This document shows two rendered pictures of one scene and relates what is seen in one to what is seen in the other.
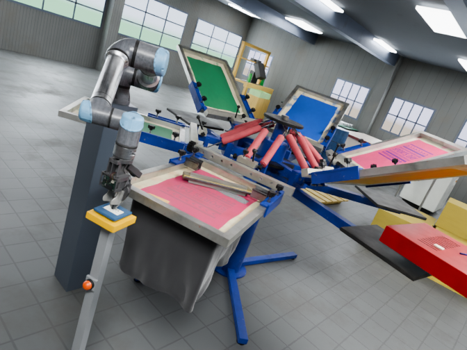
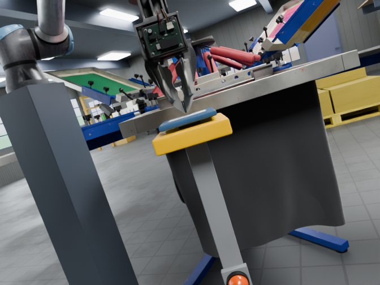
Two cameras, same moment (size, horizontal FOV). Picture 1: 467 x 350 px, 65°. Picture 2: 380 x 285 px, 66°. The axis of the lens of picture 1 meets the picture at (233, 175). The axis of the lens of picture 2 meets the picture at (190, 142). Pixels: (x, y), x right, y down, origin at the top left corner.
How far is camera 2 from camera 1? 1.07 m
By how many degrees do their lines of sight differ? 16
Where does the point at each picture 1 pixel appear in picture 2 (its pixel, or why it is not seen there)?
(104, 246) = (218, 191)
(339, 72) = not seen: hidden behind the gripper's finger
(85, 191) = (73, 224)
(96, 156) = (56, 166)
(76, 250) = not seen: outside the picture
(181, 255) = (283, 156)
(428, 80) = (219, 35)
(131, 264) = not seen: hidden behind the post
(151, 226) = (215, 156)
